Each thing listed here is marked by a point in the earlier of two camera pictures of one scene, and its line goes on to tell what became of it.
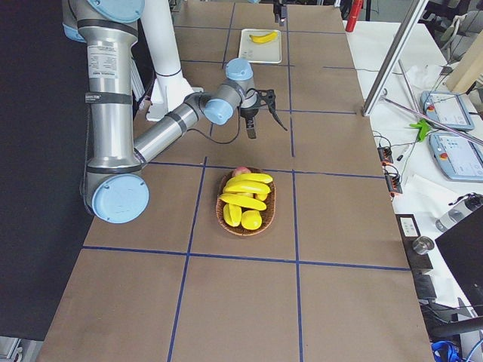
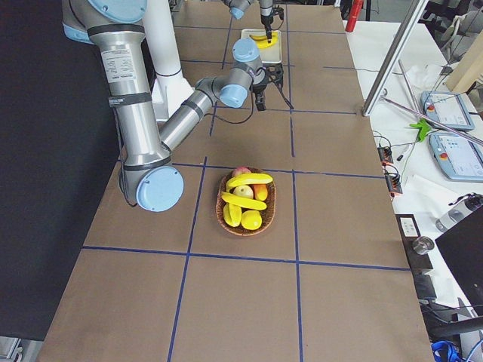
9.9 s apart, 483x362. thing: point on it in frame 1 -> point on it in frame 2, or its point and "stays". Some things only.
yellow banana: (243, 200) stays
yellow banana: (266, 38) stays
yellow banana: (237, 185) -> (264, 44)
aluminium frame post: (394, 56) stays
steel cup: (423, 245) stays
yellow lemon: (251, 219) stays
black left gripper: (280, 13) -> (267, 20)
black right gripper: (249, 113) -> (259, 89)
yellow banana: (262, 178) stays
